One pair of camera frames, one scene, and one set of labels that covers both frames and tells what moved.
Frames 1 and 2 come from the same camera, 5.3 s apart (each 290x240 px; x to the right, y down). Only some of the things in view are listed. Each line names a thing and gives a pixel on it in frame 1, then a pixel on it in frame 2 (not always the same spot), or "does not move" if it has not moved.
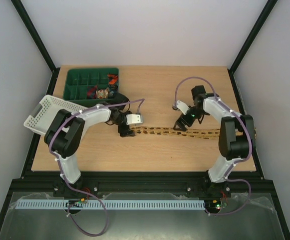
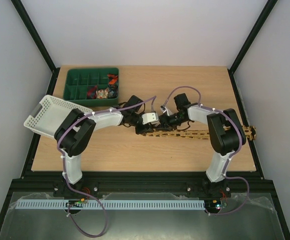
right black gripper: [183, 120] → [163, 122]
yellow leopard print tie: [209, 134] does not move
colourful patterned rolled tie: [102, 94] does not move
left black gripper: [126, 131] → [145, 129]
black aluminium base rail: [141, 185] does not move
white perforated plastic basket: [41, 122] does not move
